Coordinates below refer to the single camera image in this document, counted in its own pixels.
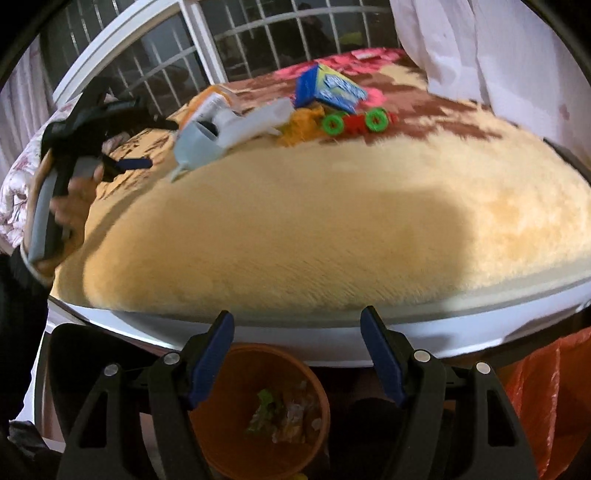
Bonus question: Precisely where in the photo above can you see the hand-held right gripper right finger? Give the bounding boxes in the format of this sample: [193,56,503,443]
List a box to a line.
[360,305,539,480]

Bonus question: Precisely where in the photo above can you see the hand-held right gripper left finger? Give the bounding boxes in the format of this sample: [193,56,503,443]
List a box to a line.
[55,310,235,480]

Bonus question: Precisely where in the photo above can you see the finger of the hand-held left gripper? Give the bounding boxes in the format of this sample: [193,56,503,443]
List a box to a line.
[100,154,154,182]
[115,99,179,131]

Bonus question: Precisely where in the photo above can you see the orange plastic bin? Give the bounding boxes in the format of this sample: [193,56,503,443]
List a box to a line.
[187,342,331,480]

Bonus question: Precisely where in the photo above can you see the orange white carton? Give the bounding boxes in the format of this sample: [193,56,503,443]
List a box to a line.
[178,84,238,132]

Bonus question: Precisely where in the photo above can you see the white plastic toy piece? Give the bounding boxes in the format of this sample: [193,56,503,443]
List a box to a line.
[210,98,296,148]

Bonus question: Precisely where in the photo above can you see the orange toy piece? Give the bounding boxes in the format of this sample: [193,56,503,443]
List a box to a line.
[277,104,331,147]

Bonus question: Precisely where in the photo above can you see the blue cardboard box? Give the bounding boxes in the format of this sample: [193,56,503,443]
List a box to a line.
[294,64,369,115]

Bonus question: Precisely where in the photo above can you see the red toy car green wheels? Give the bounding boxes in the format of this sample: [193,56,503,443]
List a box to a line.
[321,107,399,137]

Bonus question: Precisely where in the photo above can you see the person's left hand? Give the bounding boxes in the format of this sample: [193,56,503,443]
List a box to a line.
[37,166,105,274]

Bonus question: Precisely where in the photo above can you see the pink curtain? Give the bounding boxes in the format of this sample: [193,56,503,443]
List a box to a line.
[0,46,52,160]

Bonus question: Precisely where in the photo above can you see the green wrapper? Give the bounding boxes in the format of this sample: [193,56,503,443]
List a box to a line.
[247,389,285,433]

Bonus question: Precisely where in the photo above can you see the white floral pillow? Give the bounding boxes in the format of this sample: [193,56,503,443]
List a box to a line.
[0,137,48,251]

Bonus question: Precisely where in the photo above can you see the clear crumpled wrapper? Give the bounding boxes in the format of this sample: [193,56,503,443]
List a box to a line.
[272,378,324,445]

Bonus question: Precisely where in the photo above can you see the floral plush blanket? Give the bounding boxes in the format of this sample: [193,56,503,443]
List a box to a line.
[48,46,591,324]

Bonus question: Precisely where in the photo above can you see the orange plastic bag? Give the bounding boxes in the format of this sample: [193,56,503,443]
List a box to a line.
[501,325,591,479]

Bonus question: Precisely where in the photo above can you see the white window grille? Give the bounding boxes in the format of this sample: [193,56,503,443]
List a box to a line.
[65,4,393,103]

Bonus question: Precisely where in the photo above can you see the white curtain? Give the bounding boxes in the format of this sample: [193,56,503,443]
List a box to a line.
[390,0,591,149]

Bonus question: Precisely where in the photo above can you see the white window frame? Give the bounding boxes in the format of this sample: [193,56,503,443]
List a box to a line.
[51,0,228,108]

